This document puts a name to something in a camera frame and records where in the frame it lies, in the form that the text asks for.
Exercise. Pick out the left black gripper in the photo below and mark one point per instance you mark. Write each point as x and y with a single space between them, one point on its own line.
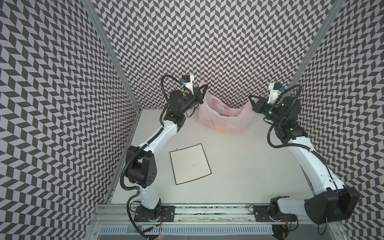
198 93

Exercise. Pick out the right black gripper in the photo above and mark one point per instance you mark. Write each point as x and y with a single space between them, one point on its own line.
258 105

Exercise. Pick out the pink plastic bag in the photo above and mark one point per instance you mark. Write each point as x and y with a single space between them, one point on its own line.
214 114

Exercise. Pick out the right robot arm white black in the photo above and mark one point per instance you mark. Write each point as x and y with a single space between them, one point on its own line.
333 200

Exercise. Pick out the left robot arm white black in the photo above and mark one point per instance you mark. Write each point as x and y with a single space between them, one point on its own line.
140 169

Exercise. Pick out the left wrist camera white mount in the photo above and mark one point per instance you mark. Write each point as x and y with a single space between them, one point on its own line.
188 82

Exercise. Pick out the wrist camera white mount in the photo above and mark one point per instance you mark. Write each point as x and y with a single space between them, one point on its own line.
275 91
188 82

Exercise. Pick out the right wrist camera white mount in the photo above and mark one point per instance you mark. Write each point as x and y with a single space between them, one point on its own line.
275 91

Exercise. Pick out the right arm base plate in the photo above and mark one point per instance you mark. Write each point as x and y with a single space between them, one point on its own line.
262 214

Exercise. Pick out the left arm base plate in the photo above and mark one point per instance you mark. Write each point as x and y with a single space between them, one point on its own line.
165 213

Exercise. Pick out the aluminium rail front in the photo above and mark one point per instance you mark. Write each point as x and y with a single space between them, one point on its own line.
187 214

